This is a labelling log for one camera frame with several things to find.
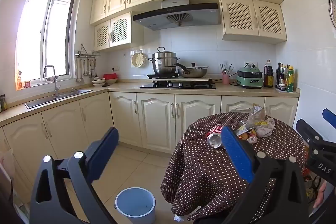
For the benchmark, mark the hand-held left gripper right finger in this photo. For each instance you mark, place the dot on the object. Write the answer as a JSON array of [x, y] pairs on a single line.
[[236, 158]]

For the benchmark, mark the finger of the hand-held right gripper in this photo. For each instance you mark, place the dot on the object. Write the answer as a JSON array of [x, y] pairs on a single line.
[[307, 131], [329, 115]]

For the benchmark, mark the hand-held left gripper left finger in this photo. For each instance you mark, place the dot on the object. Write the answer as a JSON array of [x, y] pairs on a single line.
[[105, 153]]

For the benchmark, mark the orange snack packet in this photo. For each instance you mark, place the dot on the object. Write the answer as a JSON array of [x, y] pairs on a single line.
[[244, 136]]

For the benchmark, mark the clear printed snack wrapper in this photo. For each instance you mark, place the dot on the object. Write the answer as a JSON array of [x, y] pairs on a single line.
[[240, 130]]

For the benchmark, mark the red drink can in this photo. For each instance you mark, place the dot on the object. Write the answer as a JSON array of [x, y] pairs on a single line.
[[214, 134]]

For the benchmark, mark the plastic bag with yellow label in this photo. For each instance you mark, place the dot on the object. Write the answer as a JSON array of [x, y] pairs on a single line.
[[265, 127]]

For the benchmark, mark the clear plastic bag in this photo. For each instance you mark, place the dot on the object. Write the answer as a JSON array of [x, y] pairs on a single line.
[[256, 113]]

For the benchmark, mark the blue plastic bucket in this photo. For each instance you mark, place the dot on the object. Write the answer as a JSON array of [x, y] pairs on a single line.
[[123, 204]]

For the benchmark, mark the person's right hand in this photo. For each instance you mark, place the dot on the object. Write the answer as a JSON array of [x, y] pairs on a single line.
[[319, 193]]

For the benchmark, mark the colourful patterned bag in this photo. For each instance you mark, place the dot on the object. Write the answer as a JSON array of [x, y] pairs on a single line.
[[312, 186]]

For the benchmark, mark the round table brown dotted tablecloth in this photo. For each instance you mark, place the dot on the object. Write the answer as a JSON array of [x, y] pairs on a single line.
[[204, 174]]

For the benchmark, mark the green yellow plastic bottle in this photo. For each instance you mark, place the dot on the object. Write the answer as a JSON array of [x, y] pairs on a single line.
[[290, 81]]

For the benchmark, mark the dark bottle with label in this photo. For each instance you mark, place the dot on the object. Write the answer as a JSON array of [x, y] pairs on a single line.
[[283, 79]]

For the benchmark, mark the slim dark glass bottle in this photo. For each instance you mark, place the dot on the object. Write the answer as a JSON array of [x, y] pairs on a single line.
[[278, 75]]

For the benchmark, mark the large dark sauce bottle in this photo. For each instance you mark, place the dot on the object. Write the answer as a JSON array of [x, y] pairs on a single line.
[[268, 77]]

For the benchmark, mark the stacked white bowls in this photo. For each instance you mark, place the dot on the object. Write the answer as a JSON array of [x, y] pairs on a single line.
[[98, 81]]

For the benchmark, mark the red box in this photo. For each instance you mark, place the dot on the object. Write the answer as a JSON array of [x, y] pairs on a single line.
[[110, 76]]

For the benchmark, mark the green electric cooker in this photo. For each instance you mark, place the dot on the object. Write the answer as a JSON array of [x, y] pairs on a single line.
[[249, 79]]

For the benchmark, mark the pink utensil cup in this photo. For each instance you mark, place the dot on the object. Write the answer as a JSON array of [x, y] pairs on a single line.
[[225, 79]]

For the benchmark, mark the stainless steel sink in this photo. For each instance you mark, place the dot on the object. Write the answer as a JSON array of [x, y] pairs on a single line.
[[42, 102]]

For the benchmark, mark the white fringe tassels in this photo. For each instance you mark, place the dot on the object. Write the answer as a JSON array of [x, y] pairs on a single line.
[[180, 218]]

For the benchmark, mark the hanging metal utensil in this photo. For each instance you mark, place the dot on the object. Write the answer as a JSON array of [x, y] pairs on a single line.
[[94, 70], [89, 69], [85, 69], [78, 74]]

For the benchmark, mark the metal kitchen faucet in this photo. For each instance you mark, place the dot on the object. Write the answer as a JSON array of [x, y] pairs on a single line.
[[55, 85]]

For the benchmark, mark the bundle of chopsticks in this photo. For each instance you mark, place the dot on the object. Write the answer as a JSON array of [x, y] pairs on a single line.
[[227, 68]]

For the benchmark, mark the black gas stove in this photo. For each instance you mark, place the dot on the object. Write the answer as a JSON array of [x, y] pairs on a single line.
[[178, 85]]

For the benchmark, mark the cream board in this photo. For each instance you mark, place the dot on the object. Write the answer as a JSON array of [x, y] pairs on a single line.
[[183, 79]]

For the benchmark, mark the metal wok with lid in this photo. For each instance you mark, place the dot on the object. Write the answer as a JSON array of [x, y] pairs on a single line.
[[194, 71]]

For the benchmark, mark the round cream steamer plate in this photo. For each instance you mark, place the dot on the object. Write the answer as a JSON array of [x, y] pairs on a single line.
[[138, 60]]

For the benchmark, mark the small red jar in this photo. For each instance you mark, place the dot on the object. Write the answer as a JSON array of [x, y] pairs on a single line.
[[27, 84]]

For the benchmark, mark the metal colander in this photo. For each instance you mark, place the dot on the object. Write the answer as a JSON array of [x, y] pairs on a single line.
[[332, 10]]

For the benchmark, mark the stainless steel steamer pot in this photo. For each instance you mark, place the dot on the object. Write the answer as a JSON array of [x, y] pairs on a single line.
[[164, 62]]

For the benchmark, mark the orange bottle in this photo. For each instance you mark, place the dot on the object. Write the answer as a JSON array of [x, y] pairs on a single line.
[[19, 80]]

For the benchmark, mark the small dark green jar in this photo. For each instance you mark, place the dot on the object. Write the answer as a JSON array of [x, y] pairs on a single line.
[[2, 103]]

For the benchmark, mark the wide cream lattice door cabinet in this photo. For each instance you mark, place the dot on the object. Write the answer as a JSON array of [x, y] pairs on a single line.
[[253, 19]]

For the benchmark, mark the narrow cream lattice door cabinet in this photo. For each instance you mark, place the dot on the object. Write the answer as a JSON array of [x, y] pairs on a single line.
[[119, 29]]

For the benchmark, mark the sliding window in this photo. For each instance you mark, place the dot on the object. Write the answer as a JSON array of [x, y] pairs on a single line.
[[31, 37]]

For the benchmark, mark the black range hood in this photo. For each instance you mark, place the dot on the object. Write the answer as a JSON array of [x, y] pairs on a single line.
[[176, 16]]

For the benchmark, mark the white wall outlet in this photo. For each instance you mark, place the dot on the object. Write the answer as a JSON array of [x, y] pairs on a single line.
[[115, 68]]

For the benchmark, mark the wall outlet with plugs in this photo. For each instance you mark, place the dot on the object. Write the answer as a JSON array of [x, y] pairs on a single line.
[[250, 65]]

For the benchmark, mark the metal wall utensil rack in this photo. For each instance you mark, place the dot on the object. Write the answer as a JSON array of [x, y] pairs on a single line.
[[88, 54]]

